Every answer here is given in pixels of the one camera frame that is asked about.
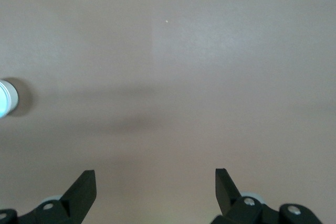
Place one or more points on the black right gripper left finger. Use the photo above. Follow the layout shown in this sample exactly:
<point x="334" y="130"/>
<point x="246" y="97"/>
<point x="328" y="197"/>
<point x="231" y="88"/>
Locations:
<point x="76" y="203"/>

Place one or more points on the white bowl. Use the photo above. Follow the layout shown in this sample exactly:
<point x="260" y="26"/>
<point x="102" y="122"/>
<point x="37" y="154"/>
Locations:
<point x="13" y="98"/>

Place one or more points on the brown table cover cloth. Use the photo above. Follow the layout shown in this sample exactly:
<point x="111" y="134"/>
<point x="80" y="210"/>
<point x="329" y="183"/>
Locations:
<point x="157" y="64"/>

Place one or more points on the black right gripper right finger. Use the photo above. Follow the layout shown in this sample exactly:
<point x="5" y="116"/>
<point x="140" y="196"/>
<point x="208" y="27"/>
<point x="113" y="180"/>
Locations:
<point x="228" y="200"/>

